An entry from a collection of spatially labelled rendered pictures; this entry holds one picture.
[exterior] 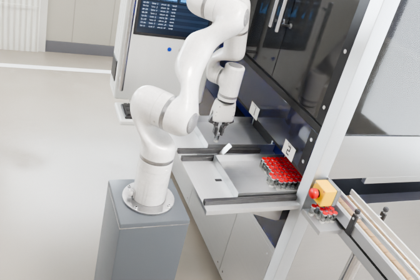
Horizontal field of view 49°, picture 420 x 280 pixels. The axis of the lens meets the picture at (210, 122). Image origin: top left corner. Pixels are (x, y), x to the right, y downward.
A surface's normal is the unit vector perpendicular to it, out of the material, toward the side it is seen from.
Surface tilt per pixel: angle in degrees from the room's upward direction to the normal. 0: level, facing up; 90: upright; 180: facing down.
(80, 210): 0
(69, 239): 0
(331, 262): 90
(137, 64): 90
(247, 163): 0
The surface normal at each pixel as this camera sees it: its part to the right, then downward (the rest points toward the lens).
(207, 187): 0.22, -0.87
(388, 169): 0.34, 0.50
